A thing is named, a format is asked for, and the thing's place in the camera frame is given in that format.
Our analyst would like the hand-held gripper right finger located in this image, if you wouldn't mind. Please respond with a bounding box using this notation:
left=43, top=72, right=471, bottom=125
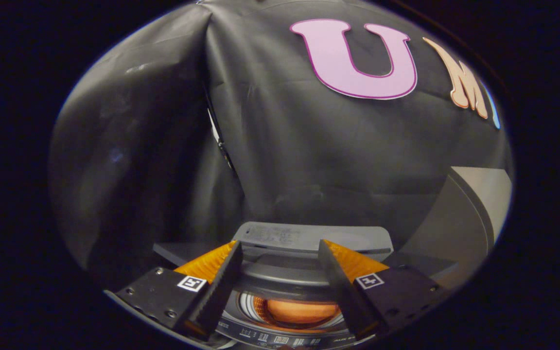
left=318, top=239, right=449, bottom=340

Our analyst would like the yellow orange shirt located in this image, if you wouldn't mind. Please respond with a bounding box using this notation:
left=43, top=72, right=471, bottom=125
left=253, top=296, right=342, bottom=332

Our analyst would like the beige cabinet with dark frame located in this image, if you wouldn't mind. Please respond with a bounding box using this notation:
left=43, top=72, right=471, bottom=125
left=399, top=166, right=513, bottom=290

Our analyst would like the black backdrop cloth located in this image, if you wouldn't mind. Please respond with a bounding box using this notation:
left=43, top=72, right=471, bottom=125
left=49, top=0, right=512, bottom=288

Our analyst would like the grey washing machine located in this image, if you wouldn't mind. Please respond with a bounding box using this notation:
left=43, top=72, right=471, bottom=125
left=154, top=242, right=458, bottom=350

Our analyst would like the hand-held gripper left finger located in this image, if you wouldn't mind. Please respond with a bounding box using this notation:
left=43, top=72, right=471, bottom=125
left=115, top=241, right=244, bottom=341

